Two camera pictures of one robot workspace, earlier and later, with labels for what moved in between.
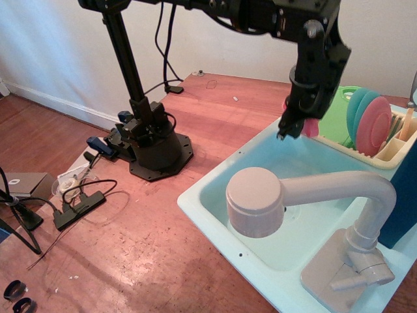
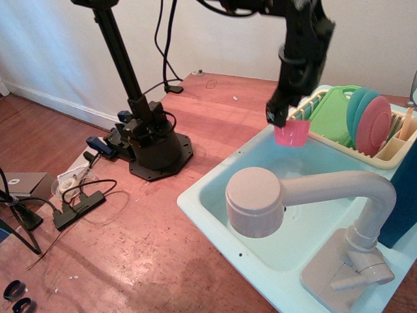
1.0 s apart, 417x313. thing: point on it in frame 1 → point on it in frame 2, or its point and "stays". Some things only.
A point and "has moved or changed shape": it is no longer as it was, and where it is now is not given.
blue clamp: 99,145 stays
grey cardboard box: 38,186 stays
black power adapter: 30,220 stays
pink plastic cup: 310,126 has moved or changed shape
